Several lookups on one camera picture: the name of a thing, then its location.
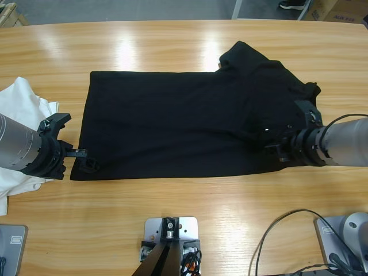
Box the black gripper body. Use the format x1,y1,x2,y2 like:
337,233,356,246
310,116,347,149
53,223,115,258
20,126,75,182
279,118,331,168

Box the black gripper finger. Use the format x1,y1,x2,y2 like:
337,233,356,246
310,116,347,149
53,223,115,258
292,99,323,130
263,143,291,163
39,112,72,136
66,148,101,173

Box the white Unitree T-shirt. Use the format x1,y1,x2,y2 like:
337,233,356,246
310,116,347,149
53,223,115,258
0,76,61,199
0,184,45,216

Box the black Unitree polo shirt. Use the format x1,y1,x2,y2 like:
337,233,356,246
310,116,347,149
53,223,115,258
70,40,321,181

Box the black white shoe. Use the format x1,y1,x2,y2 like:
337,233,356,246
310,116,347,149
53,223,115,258
278,0,309,11

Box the brown cardboard box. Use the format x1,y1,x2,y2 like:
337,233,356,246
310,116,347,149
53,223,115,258
310,0,368,25

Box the wooden pallet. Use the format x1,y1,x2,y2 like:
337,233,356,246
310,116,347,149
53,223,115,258
0,2,29,28

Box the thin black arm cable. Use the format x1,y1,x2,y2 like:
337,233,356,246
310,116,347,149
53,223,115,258
319,113,368,130

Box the black cable at base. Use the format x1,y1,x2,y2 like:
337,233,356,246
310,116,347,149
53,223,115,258
253,209,351,276

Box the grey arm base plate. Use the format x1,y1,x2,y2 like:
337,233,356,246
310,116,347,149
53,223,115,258
314,212,368,272
0,224,27,276

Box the white block with dark post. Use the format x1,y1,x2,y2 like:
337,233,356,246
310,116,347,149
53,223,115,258
138,216,203,276

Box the white metal post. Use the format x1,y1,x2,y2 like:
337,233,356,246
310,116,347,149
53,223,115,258
231,0,245,20

